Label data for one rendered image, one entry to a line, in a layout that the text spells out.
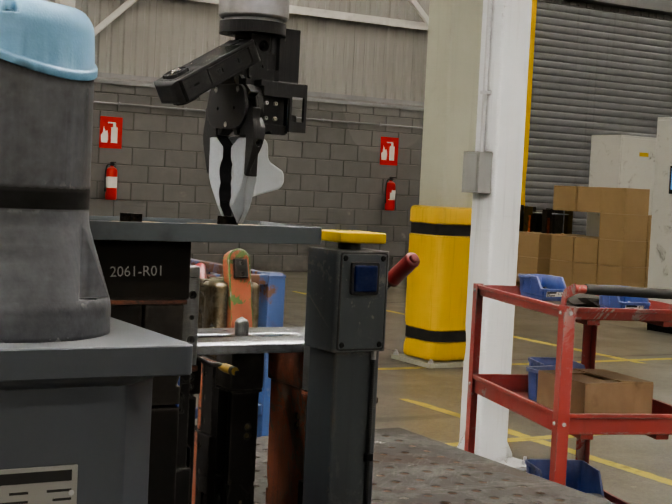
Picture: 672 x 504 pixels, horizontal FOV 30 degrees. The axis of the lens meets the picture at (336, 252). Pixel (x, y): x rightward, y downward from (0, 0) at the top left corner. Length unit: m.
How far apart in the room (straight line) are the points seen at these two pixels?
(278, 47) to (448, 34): 7.41
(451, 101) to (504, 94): 3.19
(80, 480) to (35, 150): 0.22
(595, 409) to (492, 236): 1.91
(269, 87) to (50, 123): 0.52
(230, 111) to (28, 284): 0.55
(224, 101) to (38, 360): 0.60
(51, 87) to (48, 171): 0.05
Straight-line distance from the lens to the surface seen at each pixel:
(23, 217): 0.84
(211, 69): 1.29
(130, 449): 0.85
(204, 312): 1.89
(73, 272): 0.85
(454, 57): 8.73
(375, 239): 1.38
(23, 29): 0.84
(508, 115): 5.54
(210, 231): 1.24
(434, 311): 8.66
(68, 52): 0.85
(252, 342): 1.63
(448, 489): 2.20
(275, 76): 1.36
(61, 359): 0.80
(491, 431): 5.63
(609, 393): 3.75
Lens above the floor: 1.21
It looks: 3 degrees down
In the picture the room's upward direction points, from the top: 3 degrees clockwise
